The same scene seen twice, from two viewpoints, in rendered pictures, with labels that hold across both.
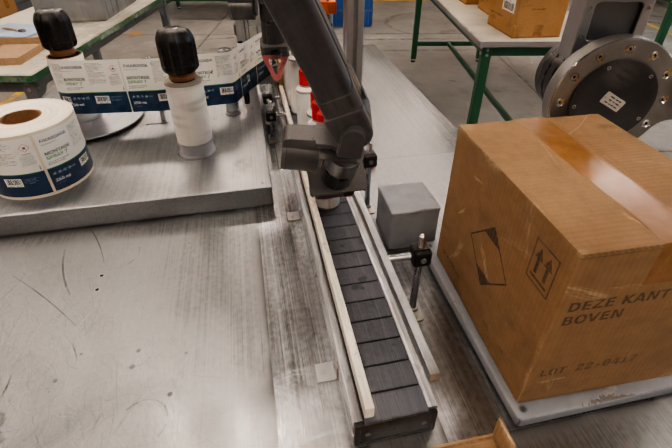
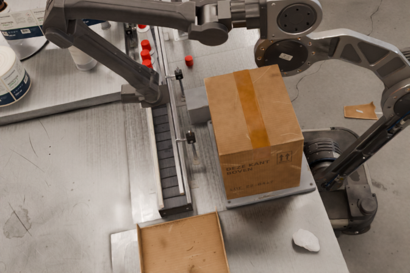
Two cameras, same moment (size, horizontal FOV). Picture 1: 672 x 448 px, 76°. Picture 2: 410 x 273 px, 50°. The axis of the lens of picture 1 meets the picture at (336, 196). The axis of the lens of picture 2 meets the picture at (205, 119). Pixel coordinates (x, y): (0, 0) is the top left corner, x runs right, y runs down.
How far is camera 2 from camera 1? 0.89 m
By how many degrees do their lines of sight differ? 19
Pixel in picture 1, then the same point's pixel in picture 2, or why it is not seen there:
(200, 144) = (87, 62)
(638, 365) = (277, 184)
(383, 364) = (172, 186)
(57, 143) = (12, 77)
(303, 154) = (131, 98)
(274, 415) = (130, 207)
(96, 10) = not seen: outside the picture
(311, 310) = (148, 161)
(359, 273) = (169, 143)
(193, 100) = not seen: hidden behind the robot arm
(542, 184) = (222, 119)
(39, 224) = (13, 119)
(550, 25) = not seen: outside the picture
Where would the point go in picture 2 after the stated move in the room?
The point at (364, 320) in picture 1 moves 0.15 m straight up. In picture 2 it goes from (168, 167) to (159, 142)
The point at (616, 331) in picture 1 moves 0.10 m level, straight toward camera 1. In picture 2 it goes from (254, 174) to (231, 196)
